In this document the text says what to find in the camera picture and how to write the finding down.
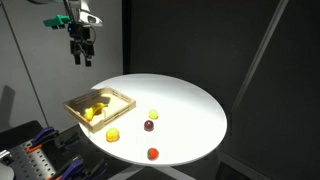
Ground dark red plastic fruit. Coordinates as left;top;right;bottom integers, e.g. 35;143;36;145
143;119;155;133

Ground purple clamp with orange tip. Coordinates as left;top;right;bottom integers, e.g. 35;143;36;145
26;126;60;154

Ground grey diagonal pole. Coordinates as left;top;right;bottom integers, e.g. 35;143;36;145
229;0;290;116

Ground black spring clamp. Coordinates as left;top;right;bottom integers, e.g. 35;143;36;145
83;158;108;180
53;131;82;151

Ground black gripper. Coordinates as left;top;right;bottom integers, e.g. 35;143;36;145
68;23;96;68

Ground perforated metal board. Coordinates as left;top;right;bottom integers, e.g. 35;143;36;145
6;139;58;180

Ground yellow plastic banana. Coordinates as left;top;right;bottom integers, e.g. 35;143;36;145
83;102;110;122

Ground orange plastic fruit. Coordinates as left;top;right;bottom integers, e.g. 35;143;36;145
105;127;121;143

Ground small yellow plastic fruit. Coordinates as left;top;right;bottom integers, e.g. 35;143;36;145
148;108;160;120

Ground red plastic strawberry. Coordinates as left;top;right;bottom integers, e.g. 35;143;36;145
146;147;160;162

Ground teal camera mount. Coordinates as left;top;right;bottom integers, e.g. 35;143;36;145
43;14;73;31

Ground white table pedestal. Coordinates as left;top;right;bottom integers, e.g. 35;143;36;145
109;163;198;180

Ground wooden slatted crate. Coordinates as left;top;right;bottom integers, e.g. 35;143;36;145
63;87;137;134

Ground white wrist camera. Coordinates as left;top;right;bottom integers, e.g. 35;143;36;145
80;11;104;28

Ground large purple spring clamp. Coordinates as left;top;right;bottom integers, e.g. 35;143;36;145
49;156;85;180

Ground thin dark rod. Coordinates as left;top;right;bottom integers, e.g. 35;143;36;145
0;0;50;128

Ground grey metal object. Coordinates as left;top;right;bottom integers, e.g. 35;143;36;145
0;149;15;180

